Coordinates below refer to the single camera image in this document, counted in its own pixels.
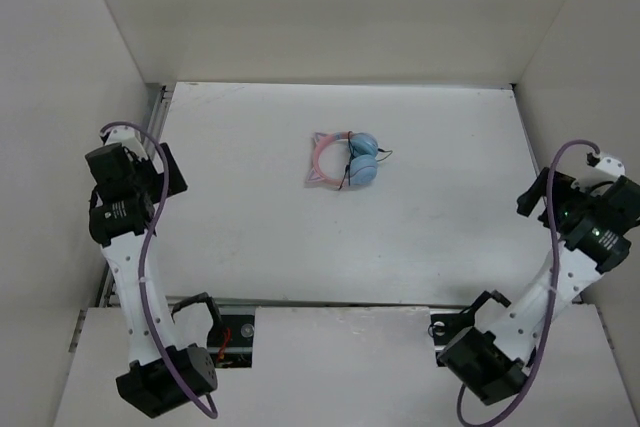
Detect thin black headphone cable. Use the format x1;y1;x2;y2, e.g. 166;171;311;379
337;130;395;193

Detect pink blue cat-ear headphones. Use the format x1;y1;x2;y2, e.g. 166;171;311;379
305;131;387;190

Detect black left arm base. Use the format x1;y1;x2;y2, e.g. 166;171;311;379
207;308;255;369

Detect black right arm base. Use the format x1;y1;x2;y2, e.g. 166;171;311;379
427;309;475;348

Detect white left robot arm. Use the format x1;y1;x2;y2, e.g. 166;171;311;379
85;139;218;419

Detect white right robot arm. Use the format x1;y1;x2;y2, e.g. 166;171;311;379
430;170;639;406

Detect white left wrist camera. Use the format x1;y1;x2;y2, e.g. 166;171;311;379
100;125;139;150

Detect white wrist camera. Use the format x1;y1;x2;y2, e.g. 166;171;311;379
585;152;626;184
100;125;139;150

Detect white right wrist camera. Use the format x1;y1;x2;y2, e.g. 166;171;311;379
585;152;626;184

